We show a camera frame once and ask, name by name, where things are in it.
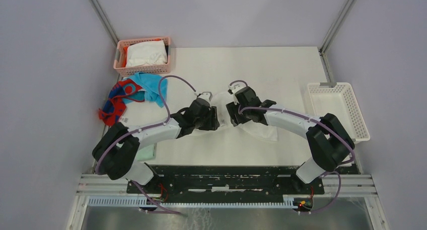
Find white towel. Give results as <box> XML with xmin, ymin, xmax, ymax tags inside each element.
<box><xmin>125</xmin><ymin>40</ymin><xmax>168</xmax><ymax>67</ymax></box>
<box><xmin>191</xmin><ymin>92</ymin><xmax>278</xmax><ymax>141</ymax></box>

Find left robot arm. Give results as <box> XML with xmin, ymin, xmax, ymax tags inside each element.
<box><xmin>92</xmin><ymin>98</ymin><xmax>220</xmax><ymax>193</ymax></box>

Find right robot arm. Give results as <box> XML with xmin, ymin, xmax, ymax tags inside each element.
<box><xmin>226</xmin><ymin>82</ymin><xmax>355</xmax><ymax>194</ymax></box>

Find mint green towel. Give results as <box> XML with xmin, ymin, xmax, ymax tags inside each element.
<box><xmin>135</xmin><ymin>144</ymin><xmax>157</xmax><ymax>162</ymax></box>

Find white towel in basket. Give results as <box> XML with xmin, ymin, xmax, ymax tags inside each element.
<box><xmin>125</xmin><ymin>40</ymin><xmax>168</xmax><ymax>67</ymax></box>

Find pink plastic basket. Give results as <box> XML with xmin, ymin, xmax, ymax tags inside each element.
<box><xmin>113</xmin><ymin>37</ymin><xmax>171</xmax><ymax>77</ymax></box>

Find red and blue towel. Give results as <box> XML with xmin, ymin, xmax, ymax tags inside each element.
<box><xmin>98</xmin><ymin>79</ymin><xmax>145</xmax><ymax>126</ymax></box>

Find white plastic basket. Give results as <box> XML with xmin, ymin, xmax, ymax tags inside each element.
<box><xmin>304</xmin><ymin>83</ymin><xmax>371</xmax><ymax>144</ymax></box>

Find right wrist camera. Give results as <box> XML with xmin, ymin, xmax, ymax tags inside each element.
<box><xmin>228</xmin><ymin>82</ymin><xmax>247</xmax><ymax>95</ymax></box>

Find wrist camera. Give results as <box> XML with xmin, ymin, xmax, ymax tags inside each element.
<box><xmin>195</xmin><ymin>91</ymin><xmax>213</xmax><ymax>103</ymax></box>
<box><xmin>228</xmin><ymin>82</ymin><xmax>247</xmax><ymax>95</ymax></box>

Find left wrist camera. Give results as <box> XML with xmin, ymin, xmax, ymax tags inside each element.
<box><xmin>195</xmin><ymin>91</ymin><xmax>213</xmax><ymax>103</ymax></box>

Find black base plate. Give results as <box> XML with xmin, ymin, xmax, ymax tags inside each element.
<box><xmin>142</xmin><ymin>165</ymin><xmax>325</xmax><ymax>203</ymax></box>

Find white slotted cable duct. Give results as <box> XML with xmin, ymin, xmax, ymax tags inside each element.
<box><xmin>87</xmin><ymin>196</ymin><xmax>297</xmax><ymax>209</ymax></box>

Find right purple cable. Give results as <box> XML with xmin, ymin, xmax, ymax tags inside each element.
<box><xmin>229</xmin><ymin>80</ymin><xmax>357</xmax><ymax>215</ymax></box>

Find aluminium frame rails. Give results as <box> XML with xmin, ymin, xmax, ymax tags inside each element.
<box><xmin>66</xmin><ymin>174</ymin><xmax>390</xmax><ymax>229</ymax></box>

